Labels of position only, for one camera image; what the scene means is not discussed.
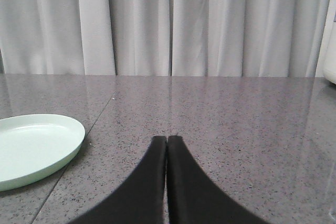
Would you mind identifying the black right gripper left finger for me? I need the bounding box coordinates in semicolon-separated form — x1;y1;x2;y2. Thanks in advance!
71;136;166;223

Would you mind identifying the light green round plate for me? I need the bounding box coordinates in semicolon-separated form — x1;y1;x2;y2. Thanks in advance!
1;114;85;191

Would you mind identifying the white appliance at table edge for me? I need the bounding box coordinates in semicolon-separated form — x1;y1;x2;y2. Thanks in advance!
322;0;335;84

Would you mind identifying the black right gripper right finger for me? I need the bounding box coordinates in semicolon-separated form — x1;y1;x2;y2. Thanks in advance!
167;135;266;223

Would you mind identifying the white pleated curtain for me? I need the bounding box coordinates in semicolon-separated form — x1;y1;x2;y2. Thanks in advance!
1;0;330;77

